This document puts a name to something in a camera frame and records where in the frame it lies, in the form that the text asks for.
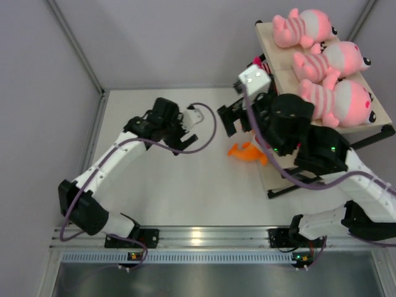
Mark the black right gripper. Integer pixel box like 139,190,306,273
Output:
215,89,286,158

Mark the orange plush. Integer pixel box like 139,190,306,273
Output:
227,142,268,166

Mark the small pink striped plush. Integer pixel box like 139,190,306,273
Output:
298,79,377,128

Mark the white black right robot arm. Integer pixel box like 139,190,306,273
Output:
217,93,395,248

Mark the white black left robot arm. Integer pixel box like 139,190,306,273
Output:
58,98,204,247

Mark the magenta plush on lower shelf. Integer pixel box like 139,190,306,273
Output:
252,55,272,74

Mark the cream two-tier folding shelf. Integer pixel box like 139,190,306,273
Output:
246,20,396,199

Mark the pink striped plush back shelf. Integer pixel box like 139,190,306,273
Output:
272,8,338,49

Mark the pink striped plush shelf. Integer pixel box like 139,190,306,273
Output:
292,41,371,83
272,8,338,49

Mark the pink striped plush front shelf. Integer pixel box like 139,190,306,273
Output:
292,41,371,83

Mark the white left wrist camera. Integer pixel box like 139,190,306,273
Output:
182,106,205,131

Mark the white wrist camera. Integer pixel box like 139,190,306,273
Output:
232,64,272,99
182,106,205,131

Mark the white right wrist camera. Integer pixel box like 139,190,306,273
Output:
232,64,272,99

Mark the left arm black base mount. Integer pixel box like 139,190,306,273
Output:
105,228,160,249

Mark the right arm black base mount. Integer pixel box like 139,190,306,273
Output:
268,228,306,249

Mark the aluminium rail frame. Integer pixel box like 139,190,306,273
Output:
49,225,384,250

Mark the grey slotted cable duct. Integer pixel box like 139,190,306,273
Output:
62,251,300,264

